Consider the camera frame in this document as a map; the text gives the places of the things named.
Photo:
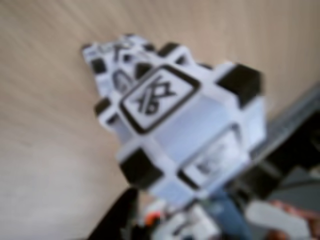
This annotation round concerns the black moving gripper left finger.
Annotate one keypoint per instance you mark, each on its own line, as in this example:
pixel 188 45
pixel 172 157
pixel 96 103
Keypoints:
pixel 122 217

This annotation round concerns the black fixed gripper right finger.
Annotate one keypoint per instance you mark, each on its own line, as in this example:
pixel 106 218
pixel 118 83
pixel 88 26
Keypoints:
pixel 295 140

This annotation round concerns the white cube with crossed print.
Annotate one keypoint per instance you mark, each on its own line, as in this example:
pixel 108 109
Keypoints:
pixel 190 125

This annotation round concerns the white cube with house print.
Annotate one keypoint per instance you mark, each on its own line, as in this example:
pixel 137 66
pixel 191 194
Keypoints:
pixel 107 80

